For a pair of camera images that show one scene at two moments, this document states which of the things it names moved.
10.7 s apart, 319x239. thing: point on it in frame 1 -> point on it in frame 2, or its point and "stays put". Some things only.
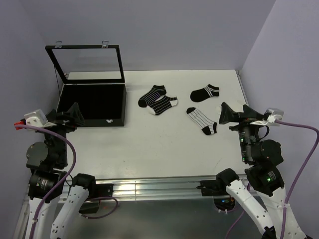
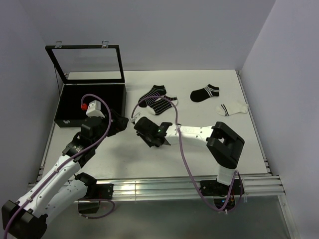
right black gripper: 250,115 -> 150,144
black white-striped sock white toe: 161,105 stays put
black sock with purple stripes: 157,91 stays put
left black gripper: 73,115 -> 119,124
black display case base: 101,104 stays put
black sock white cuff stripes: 200,94 stays put
